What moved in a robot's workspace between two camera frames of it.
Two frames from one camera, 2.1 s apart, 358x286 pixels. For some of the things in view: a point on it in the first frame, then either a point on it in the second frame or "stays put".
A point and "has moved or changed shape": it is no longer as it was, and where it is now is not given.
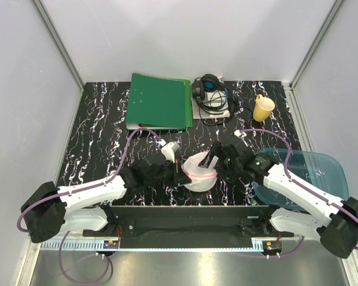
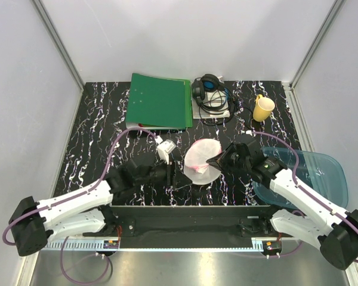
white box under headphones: (215, 105) stays put
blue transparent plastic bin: (323, 171) stays put
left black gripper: (183, 178) stays put
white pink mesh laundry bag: (202, 178) has moved or changed shape
